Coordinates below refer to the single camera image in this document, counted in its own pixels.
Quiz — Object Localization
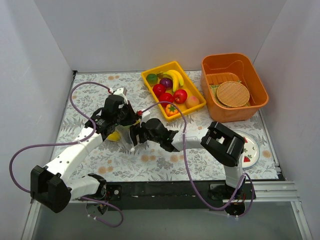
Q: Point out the clear zip top bag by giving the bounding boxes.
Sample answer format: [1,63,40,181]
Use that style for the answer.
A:
[114,120,140,153]

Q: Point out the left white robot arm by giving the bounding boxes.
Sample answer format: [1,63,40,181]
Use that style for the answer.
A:
[30,92,136,213]

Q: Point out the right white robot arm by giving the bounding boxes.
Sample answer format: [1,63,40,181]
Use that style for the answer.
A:
[129,118,245,199]

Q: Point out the yellow fake lemon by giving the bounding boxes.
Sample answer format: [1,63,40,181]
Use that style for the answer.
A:
[107,131,121,143]

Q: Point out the orange fake persimmon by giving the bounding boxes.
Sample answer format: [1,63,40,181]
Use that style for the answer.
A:
[165,104,179,117]

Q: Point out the red fake apple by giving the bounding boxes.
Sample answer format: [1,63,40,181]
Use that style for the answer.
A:
[173,89,188,104]

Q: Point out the fake peach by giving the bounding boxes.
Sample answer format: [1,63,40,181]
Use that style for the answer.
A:
[185,95,200,109]

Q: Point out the purple fake onion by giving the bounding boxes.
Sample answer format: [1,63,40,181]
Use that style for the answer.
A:
[159,77,173,90]

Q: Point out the green orange fake fruit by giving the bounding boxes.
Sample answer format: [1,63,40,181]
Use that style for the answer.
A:
[146,73,158,86]

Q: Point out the yellow plastic tray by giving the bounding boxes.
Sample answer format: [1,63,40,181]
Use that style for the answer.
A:
[141,61,206,122]

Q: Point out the yellow banana bunch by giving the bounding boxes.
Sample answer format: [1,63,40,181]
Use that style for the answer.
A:
[156,69,184,92]

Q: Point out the round woven bamboo tray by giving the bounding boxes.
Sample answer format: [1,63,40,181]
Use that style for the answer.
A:
[216,81,251,108]

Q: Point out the orange plastic tub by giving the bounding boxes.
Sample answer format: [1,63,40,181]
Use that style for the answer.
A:
[200,53,269,123]

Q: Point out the watermelon pattern plate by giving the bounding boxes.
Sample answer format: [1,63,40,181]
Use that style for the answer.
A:
[235,130,260,169]

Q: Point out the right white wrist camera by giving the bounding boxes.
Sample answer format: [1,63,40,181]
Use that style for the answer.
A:
[137,109,151,124]

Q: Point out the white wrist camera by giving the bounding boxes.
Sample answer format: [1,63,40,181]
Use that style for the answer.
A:
[112,87,127,100]
[137,109,151,124]

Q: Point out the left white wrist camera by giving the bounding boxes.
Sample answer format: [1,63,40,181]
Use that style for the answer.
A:
[112,87,127,100]

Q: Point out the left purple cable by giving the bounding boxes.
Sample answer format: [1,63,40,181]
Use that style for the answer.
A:
[9,81,125,228]

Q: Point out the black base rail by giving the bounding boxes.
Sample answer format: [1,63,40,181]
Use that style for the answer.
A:
[102,180,256,216]

